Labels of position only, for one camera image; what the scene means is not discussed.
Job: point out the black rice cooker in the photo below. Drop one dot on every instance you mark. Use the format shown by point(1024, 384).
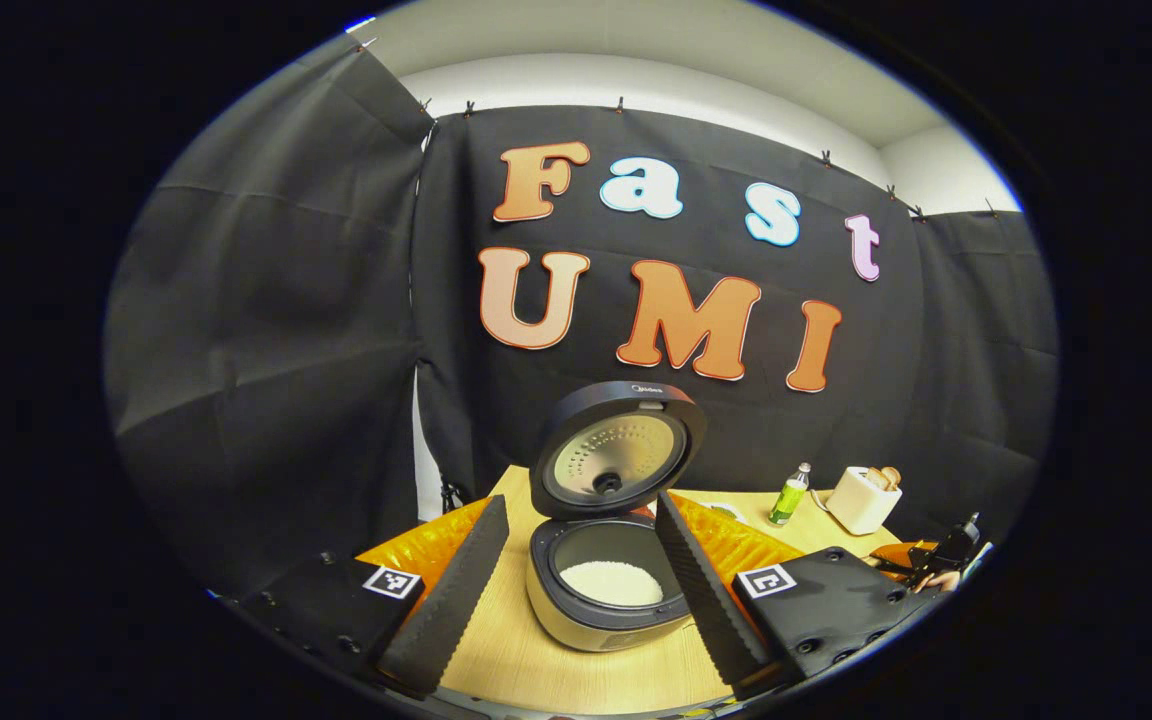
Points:
point(616, 455)

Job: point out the white toaster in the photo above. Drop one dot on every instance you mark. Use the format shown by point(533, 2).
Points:
point(856, 505)

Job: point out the black backdrop stand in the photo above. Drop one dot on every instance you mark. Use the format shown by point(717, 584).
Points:
point(452, 497)

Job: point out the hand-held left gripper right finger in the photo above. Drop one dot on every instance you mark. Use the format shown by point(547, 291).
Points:
point(706, 590)

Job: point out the ceiling light panel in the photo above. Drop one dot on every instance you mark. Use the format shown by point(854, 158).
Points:
point(361, 22)

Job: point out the green drink bottle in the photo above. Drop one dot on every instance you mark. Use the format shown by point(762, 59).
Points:
point(788, 500)

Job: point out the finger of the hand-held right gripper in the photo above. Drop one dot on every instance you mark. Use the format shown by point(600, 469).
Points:
point(901, 557)

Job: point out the white rice pile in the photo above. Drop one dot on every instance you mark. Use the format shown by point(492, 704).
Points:
point(611, 585)

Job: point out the toast slice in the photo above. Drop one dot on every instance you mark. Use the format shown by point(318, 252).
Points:
point(876, 479)
point(893, 476)

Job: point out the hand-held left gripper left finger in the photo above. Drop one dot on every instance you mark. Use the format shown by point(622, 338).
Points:
point(456, 590)

